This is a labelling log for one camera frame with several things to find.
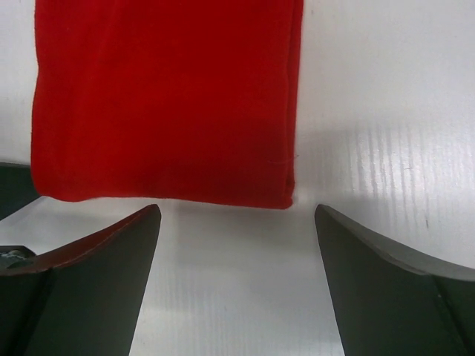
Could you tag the red t shirt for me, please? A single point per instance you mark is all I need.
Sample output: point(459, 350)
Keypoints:
point(189, 100)

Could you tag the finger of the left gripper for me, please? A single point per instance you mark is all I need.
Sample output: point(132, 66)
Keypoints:
point(16, 188)

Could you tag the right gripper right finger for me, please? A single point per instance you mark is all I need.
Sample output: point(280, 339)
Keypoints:
point(389, 298)

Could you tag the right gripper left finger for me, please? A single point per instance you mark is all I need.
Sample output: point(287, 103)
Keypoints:
point(83, 298)

